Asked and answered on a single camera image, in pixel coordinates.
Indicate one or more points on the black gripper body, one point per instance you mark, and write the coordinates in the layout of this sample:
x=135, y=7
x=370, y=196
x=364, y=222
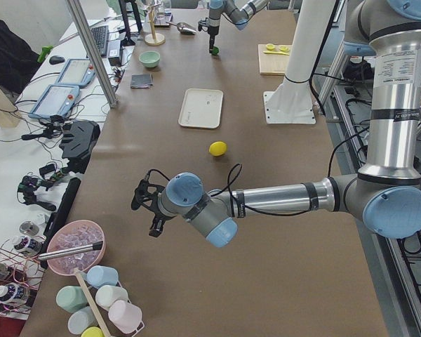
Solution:
x=212, y=31
x=161, y=215

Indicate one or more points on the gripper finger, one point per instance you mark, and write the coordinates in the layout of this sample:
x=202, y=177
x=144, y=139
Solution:
x=156, y=228
x=211, y=44

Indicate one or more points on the yellow lemon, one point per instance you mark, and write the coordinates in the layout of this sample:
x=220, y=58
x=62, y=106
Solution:
x=217, y=148

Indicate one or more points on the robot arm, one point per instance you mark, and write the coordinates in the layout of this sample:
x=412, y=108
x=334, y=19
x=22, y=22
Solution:
x=237, y=16
x=384, y=194

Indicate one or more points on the cream rabbit tray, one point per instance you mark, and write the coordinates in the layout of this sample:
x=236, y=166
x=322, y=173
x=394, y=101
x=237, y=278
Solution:
x=201, y=108

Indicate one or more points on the metal scoop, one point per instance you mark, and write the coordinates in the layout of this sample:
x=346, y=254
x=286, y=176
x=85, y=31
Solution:
x=183, y=28

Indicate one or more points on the wooden cup stand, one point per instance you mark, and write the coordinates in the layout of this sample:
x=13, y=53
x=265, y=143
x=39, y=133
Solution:
x=151, y=36

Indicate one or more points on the yellow plastic knife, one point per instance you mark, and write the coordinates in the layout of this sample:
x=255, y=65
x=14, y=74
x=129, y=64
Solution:
x=276, y=53

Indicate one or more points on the green ceramic bowl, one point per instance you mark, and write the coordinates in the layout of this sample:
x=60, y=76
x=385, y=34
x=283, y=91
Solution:
x=150, y=59

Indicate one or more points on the wooden cutting board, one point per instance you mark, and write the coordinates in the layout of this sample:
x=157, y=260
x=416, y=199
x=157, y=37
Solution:
x=272, y=64

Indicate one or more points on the blue plastic cup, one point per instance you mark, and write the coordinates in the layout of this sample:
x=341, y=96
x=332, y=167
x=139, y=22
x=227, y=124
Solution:
x=99, y=276

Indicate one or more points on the pink bowl with ice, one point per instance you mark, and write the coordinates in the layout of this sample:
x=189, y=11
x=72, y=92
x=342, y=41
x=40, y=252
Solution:
x=73, y=235

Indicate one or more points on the grey folded cloth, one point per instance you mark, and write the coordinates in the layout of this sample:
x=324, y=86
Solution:
x=141, y=81

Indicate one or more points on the white plastic cup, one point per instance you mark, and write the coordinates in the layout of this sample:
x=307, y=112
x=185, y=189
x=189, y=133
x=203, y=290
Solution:
x=107, y=295

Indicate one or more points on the wooden spoon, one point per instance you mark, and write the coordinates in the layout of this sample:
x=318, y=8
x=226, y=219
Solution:
x=91, y=303

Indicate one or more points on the pink plastic cup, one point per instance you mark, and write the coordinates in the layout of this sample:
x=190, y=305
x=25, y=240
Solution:
x=126, y=316

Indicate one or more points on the black keyboard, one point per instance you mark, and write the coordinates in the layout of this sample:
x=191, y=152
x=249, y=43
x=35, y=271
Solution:
x=100, y=36

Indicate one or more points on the green plastic cup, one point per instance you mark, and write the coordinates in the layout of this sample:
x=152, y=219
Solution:
x=71, y=298

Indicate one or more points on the grey plastic cup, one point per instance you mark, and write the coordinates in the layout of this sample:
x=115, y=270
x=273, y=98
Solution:
x=81, y=320

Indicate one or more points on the yellow plastic cup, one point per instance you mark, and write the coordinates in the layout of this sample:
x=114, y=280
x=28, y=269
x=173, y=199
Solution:
x=93, y=331

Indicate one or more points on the teach pendant tablet far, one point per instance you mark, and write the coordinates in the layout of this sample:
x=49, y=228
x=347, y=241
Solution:
x=77, y=72

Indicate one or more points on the teach pendant tablet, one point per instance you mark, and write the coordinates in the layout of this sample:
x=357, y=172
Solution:
x=56, y=100
x=77, y=72

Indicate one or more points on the teach pendant tablet near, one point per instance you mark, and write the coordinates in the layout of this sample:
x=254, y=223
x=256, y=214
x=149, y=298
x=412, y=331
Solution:
x=56, y=100

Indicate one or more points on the black computer mouse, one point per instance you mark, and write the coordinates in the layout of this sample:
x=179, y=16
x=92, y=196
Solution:
x=56, y=59

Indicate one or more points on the seated person in black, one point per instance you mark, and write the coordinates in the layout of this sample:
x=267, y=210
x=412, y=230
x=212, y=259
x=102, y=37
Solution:
x=18, y=62

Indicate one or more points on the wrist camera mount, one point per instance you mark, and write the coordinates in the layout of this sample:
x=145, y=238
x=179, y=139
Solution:
x=146, y=194
x=203, y=25

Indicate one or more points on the metal tongs handle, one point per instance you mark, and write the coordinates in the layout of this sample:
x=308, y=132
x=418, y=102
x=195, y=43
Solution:
x=97, y=246

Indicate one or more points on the white camera pole mount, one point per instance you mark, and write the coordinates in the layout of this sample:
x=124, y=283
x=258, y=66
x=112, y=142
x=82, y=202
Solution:
x=291, y=102

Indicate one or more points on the black plastic bracket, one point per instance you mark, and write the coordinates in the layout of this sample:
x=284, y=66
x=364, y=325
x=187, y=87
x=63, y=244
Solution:
x=78, y=140

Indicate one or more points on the aluminium frame post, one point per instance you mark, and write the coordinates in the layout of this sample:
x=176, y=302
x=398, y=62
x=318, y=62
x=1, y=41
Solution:
x=82, y=26

